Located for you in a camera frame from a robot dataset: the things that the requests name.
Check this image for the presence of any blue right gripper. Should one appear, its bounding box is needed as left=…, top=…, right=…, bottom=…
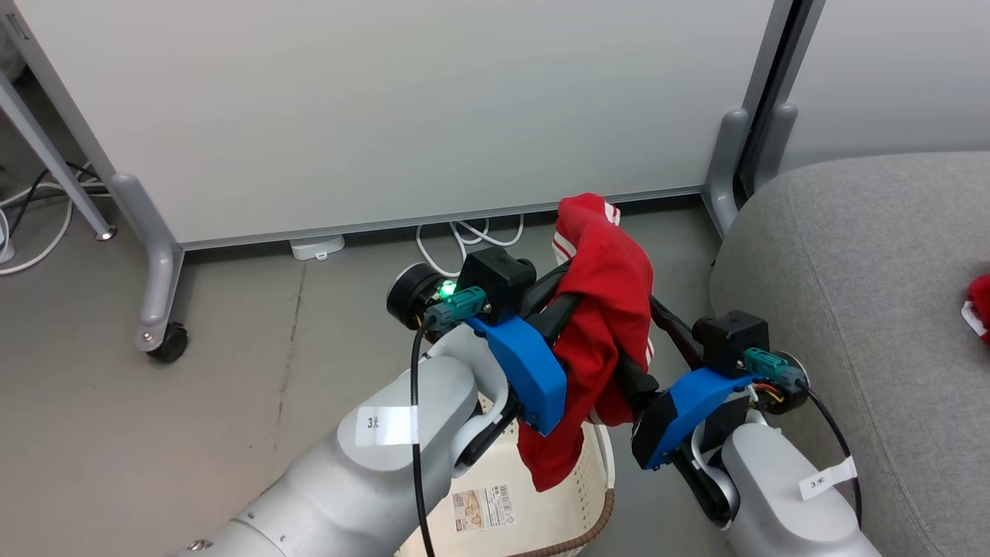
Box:
left=614, top=297, right=756, bottom=471

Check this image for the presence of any teal camera connector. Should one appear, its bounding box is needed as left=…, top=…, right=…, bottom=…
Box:
left=423, top=285, right=489, bottom=330
left=742, top=347, right=806, bottom=388

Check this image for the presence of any teal right camera connector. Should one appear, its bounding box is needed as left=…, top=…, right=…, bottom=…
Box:
left=742, top=347, right=806, bottom=388

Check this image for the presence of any red garment with white stripes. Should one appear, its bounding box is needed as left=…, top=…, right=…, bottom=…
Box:
left=516, top=193, right=657, bottom=493

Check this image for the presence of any grey partition leg with caster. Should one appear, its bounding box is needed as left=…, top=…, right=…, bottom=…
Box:
left=111, top=173, right=186, bottom=354

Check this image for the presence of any black caster wheel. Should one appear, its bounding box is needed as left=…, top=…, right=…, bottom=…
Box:
left=147, top=323, right=190, bottom=365

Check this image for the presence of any looped white cable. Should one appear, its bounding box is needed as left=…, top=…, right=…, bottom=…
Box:
left=415, top=217, right=525, bottom=279

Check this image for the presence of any beige plastic laundry basket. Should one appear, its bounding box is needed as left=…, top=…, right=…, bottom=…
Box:
left=394, top=391, right=618, bottom=557

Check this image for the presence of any grey metal table leg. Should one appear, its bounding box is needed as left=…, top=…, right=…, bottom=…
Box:
left=0, top=70, right=118, bottom=243

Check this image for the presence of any white partition panel dark edge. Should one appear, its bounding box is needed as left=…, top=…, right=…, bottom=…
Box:
left=777, top=0, right=990, bottom=172

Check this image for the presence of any short grey partition leg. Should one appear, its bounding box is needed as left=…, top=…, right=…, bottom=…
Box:
left=753, top=102, right=798, bottom=195

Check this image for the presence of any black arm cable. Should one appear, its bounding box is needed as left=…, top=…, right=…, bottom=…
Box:
left=803, top=382, right=864, bottom=528
left=408, top=313, right=436, bottom=557

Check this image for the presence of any large white partition panel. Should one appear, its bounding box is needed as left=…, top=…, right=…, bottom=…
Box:
left=0, top=0, right=797, bottom=251

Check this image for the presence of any long white floor cable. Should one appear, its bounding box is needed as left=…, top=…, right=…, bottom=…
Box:
left=0, top=182, right=75, bottom=278

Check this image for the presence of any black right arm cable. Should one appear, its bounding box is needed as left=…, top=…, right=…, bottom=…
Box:
left=803, top=382, right=864, bottom=528

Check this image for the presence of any teal left camera connector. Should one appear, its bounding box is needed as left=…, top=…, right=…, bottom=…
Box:
left=423, top=285, right=489, bottom=330

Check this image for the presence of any white power adapter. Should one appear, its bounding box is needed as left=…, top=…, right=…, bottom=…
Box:
left=289, top=234, right=347, bottom=262

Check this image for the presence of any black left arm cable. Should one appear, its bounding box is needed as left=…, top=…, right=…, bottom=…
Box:
left=408, top=313, right=436, bottom=557

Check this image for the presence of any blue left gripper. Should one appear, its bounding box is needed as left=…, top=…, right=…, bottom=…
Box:
left=463, top=263, right=583, bottom=439

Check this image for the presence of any black floor cable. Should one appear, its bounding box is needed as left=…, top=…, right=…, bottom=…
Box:
left=4, top=161, right=110, bottom=241

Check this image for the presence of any grey fabric sofa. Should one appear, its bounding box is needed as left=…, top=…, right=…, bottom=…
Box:
left=709, top=151, right=990, bottom=557

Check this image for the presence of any plain red garment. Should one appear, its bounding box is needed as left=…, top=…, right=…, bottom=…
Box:
left=961, top=273, right=990, bottom=347

